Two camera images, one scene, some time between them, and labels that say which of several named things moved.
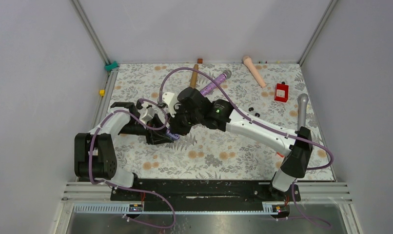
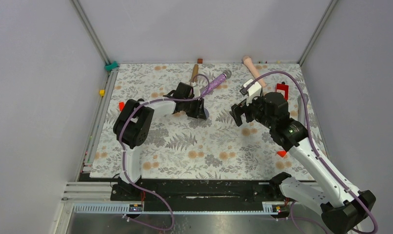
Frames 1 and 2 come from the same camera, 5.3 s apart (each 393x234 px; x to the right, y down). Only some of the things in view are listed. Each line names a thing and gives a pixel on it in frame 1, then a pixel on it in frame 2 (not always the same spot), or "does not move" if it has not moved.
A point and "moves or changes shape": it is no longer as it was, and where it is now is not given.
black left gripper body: (151, 123) -> (192, 108)
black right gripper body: (183, 120) -> (255, 110)
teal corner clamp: (109, 67) does not move
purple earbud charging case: (174, 136) moves or changes shape
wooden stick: (194, 77) does not move
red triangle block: (280, 154) does not move
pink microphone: (247, 60) does not move
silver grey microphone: (302, 101) does not move
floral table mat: (213, 121) does not move
